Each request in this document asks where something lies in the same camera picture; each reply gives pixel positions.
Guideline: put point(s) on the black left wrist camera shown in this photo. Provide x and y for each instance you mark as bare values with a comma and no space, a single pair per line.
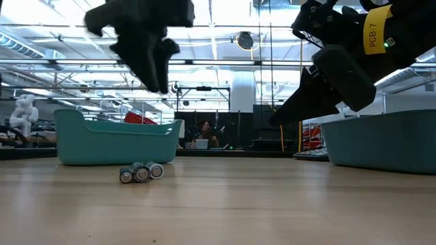
182,13

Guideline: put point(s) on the white column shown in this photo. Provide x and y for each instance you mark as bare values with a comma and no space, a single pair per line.
242,92

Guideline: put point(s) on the yellow label tag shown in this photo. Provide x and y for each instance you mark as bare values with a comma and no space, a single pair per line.
374,30

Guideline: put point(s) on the metal shelf rack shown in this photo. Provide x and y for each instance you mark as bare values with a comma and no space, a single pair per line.
381,102

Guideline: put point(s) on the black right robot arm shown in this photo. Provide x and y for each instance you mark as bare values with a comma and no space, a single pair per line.
415,27

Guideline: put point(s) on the white box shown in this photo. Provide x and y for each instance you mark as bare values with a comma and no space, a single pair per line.
201,144

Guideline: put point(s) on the black metal table frame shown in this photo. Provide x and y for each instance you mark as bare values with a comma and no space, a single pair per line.
221,153

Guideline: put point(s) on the teal plastic bin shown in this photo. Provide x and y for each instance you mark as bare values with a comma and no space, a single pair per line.
381,143
112,146

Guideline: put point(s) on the silver ventilation duct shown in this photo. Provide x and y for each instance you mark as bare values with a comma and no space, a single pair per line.
20,46
408,76

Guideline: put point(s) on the person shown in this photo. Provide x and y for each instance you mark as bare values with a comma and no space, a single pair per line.
206,131

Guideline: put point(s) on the black calculator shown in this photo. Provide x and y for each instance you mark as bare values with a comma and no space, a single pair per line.
311,154

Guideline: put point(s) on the black partition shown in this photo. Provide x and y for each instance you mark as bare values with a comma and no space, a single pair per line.
252,132

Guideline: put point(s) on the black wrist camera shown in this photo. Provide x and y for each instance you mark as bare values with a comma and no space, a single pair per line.
344,78
182,13

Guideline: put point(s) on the red object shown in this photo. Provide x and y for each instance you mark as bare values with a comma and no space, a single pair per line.
136,119

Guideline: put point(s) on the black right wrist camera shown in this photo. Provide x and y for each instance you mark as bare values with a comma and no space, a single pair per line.
344,78

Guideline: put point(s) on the red cart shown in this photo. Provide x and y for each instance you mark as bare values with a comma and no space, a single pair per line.
311,136

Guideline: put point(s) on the white humanoid robot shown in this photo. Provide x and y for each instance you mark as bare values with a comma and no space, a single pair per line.
24,112

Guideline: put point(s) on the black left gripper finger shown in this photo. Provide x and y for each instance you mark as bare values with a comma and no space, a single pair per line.
143,61
167,51

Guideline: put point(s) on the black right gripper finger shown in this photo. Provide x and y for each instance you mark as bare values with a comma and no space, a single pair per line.
306,102

